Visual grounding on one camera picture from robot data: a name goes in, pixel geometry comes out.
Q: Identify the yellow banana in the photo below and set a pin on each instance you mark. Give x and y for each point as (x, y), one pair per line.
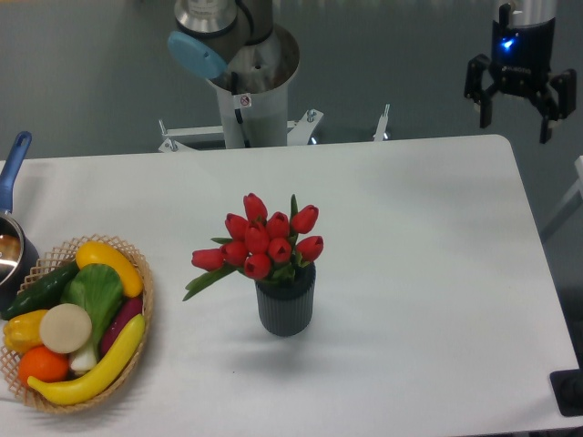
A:
(90, 385)

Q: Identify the dark grey ribbed vase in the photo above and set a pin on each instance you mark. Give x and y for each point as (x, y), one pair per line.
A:
(287, 310)

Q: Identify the black clamp at table corner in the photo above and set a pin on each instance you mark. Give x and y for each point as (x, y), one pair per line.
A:
(567, 387)

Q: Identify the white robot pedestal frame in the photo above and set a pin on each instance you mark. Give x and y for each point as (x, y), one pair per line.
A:
(249, 120)

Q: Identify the yellow bell pepper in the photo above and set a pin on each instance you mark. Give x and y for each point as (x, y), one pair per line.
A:
(22, 333)

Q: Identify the yellow squash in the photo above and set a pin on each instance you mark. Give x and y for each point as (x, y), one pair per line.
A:
(96, 252)

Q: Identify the red tulip bouquet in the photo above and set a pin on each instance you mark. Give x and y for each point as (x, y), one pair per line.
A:
(274, 250)

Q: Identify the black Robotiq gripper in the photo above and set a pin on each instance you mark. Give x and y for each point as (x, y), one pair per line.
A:
(521, 50)

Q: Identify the purple eggplant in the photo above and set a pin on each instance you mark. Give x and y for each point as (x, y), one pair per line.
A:
(127, 311)

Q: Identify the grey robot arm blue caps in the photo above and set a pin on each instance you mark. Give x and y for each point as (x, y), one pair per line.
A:
(250, 61)

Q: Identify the beige round disc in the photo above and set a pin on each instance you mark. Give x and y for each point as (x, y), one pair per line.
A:
(65, 328)

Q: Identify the orange fruit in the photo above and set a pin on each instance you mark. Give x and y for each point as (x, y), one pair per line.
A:
(43, 364)

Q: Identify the blue handled saucepan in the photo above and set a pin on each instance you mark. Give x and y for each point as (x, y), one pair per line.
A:
(18, 254)

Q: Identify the white furniture leg right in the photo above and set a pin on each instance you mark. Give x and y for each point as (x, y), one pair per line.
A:
(570, 202)

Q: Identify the green bok choy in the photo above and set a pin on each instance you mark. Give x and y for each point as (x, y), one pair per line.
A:
(98, 290)

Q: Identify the green cucumber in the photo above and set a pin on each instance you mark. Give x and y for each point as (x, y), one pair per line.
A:
(43, 294)

